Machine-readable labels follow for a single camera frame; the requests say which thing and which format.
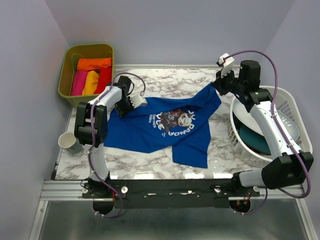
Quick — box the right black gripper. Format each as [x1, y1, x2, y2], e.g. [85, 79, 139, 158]
[211, 66, 245, 96]

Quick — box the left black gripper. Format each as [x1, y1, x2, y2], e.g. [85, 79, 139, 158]
[114, 96, 137, 119]

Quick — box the blue printed t shirt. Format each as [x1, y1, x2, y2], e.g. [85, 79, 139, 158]
[104, 84, 222, 169]

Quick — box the olive green plastic bin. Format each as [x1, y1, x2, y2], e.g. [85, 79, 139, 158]
[57, 43, 114, 108]

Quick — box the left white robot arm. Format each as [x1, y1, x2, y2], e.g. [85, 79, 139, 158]
[74, 75, 134, 198]

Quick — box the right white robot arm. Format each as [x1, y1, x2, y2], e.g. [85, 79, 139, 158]
[212, 56, 314, 196]

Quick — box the white round plate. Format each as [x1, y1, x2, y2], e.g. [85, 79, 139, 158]
[232, 99, 300, 141]

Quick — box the red rolled t shirt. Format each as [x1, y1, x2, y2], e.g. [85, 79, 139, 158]
[94, 66, 113, 94]

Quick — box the yellow rolled t shirt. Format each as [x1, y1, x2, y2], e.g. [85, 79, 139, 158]
[82, 70, 99, 96]

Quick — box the pink rolled t shirt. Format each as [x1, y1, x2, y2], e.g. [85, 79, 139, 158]
[70, 70, 88, 96]

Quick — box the orange rolled t shirt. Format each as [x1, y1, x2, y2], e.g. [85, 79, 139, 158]
[77, 57, 113, 71]

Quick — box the teal round plate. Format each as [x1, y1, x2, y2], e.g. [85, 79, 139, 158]
[238, 125, 271, 155]

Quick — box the white plastic laundry basket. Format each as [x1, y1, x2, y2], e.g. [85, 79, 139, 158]
[227, 87, 313, 168]

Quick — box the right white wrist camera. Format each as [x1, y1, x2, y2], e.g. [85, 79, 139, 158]
[216, 53, 235, 78]

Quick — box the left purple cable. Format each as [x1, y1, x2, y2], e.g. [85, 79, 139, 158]
[87, 72, 147, 219]

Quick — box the aluminium frame rail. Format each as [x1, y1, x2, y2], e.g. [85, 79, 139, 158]
[40, 180, 304, 202]

